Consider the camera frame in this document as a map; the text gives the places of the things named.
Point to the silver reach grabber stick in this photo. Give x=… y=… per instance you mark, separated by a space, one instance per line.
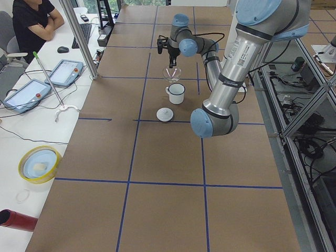
x=63 y=107

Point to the near blue teach pendant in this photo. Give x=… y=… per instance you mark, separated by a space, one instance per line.
x=27 y=97

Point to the yellow tape roll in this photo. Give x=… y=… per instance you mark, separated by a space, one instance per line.
x=39 y=165

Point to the aluminium frame post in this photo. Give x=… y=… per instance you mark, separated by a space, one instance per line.
x=74 y=25

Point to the white enamel mug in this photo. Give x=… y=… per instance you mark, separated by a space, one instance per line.
x=176 y=93

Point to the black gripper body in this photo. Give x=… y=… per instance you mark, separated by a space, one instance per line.
x=172 y=51

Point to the black power adapter box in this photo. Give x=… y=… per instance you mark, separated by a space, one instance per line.
x=297 y=64

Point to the person in black shirt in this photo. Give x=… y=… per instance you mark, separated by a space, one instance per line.
x=34 y=23

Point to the grey office chair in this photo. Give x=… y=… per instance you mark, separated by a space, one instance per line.
x=11 y=69

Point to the far blue teach pendant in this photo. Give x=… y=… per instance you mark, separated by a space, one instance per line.
x=65 y=73

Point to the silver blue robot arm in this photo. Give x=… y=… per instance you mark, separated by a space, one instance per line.
x=258 y=22

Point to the black computer mouse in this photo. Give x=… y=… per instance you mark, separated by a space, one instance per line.
x=62 y=50

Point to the clear plastic funnel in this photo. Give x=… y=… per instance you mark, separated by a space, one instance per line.
x=171 y=75

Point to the aluminium frame rail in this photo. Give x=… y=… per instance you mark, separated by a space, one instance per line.
x=300 y=109

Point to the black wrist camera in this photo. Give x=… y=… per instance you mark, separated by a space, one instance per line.
x=162 y=43

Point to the red cylinder tube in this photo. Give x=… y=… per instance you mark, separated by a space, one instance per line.
x=15 y=220

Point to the blue teach pendant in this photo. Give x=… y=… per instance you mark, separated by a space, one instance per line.
x=65 y=73
x=27 y=97

